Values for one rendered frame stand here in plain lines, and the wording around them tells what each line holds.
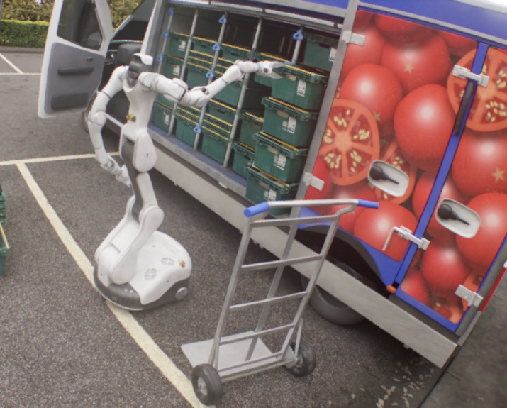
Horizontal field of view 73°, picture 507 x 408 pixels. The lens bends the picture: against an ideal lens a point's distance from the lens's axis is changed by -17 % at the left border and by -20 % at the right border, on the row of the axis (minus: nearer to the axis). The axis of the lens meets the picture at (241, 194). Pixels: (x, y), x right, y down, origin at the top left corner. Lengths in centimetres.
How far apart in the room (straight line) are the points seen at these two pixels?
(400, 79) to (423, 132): 36
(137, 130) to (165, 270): 92
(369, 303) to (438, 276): 57
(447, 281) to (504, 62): 133
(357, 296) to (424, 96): 141
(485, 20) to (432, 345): 202
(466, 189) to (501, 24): 97
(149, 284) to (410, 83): 205
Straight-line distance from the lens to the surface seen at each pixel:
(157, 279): 264
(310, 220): 198
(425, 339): 275
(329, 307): 319
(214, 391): 216
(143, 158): 232
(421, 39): 254
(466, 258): 248
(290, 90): 287
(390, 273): 269
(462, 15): 251
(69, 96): 537
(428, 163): 246
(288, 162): 287
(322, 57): 306
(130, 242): 258
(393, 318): 278
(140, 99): 223
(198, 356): 258
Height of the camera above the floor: 185
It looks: 22 degrees down
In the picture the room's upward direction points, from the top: 14 degrees clockwise
